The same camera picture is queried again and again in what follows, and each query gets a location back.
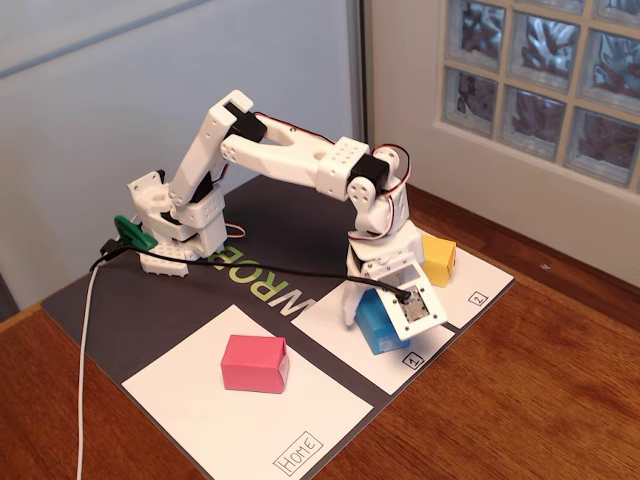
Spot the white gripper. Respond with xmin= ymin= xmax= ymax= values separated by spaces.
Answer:
xmin=341 ymin=219 xmax=427 ymax=330

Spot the blue paper box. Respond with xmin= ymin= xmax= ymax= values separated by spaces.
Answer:
xmin=355 ymin=288 xmax=412 ymax=357

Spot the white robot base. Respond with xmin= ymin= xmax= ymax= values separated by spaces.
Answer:
xmin=126 ymin=169 xmax=228 ymax=279

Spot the yellow paper box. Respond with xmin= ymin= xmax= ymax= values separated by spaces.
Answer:
xmin=421 ymin=233 xmax=457 ymax=289

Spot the pink paper box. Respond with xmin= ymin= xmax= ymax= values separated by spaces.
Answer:
xmin=220 ymin=334 xmax=291 ymax=395

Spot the white sheet marked home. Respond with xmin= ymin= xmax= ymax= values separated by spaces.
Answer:
xmin=121 ymin=304 xmax=375 ymax=480

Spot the white sheet marked one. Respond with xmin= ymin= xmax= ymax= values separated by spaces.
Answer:
xmin=290 ymin=278 xmax=456 ymax=396

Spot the white sheet marked two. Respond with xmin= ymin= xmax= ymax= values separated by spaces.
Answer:
xmin=428 ymin=247 xmax=516 ymax=330

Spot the black mat with lettering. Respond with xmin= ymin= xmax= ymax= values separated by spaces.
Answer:
xmin=40 ymin=172 xmax=516 ymax=480

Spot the green clamp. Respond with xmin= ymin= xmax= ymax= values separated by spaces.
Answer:
xmin=113 ymin=214 xmax=160 ymax=252

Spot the glass block window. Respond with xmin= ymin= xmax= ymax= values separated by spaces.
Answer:
xmin=439 ymin=0 xmax=640 ymax=195

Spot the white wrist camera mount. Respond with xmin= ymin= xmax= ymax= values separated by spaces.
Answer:
xmin=361 ymin=261 xmax=448 ymax=343

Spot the black camera cable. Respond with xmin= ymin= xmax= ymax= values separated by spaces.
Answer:
xmin=88 ymin=237 xmax=413 ymax=305

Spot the grey metal door frame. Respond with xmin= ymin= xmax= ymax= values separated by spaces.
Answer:
xmin=346 ymin=0 xmax=375 ymax=146

